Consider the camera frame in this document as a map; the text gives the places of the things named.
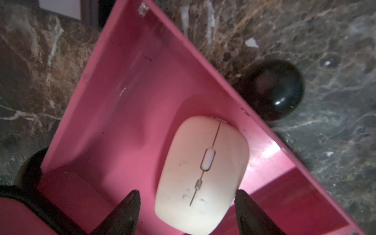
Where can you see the black round drawer knob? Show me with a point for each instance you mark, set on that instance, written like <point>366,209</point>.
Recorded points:
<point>273,88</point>

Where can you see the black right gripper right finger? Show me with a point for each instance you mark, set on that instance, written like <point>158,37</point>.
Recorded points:
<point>251,219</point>

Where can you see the pale pink computer mouse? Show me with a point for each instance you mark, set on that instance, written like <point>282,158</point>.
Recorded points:
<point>204,167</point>

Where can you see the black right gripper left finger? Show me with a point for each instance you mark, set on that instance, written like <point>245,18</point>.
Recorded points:
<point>123,220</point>

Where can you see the black drawer cabinet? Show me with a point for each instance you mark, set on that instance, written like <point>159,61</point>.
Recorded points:
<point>25,211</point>

